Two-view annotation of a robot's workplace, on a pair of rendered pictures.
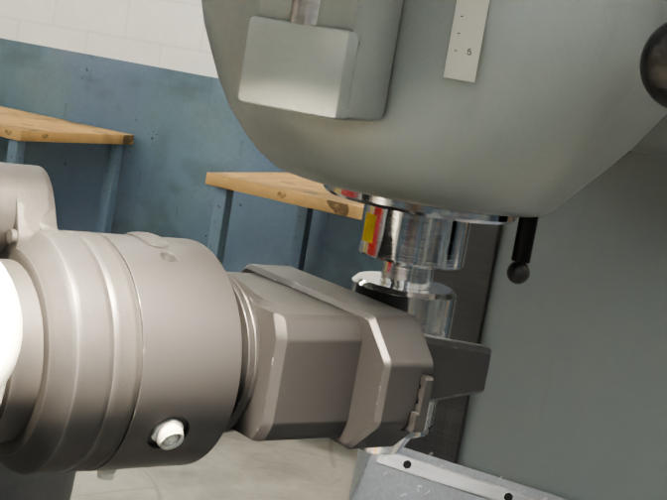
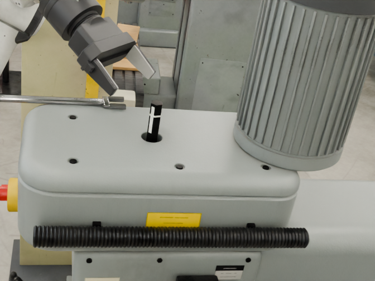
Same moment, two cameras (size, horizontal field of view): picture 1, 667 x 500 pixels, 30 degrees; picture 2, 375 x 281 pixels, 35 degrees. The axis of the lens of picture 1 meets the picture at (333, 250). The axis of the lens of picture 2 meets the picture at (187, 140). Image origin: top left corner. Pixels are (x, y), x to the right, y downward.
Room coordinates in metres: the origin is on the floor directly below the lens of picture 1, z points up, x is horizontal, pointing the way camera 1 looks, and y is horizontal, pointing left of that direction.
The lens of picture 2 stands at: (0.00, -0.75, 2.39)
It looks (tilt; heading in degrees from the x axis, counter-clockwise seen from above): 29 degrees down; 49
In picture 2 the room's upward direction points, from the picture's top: 10 degrees clockwise
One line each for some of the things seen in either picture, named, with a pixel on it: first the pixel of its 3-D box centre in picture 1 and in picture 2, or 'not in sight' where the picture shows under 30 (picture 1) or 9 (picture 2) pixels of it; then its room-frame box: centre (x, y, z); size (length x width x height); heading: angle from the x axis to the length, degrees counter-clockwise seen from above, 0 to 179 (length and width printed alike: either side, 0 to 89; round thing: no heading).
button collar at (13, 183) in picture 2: not in sight; (14, 194); (0.34, 0.07, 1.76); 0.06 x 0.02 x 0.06; 63
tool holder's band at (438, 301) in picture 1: (403, 293); not in sight; (0.54, -0.03, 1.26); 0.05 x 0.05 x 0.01
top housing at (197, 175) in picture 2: not in sight; (154, 175); (0.56, -0.04, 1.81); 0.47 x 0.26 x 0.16; 153
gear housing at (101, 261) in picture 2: not in sight; (160, 231); (0.58, -0.05, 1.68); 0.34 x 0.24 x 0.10; 153
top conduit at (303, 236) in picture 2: not in sight; (176, 236); (0.51, -0.18, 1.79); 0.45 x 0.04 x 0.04; 153
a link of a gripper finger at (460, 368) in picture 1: (438, 371); not in sight; (0.52, -0.05, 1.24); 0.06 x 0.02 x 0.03; 128
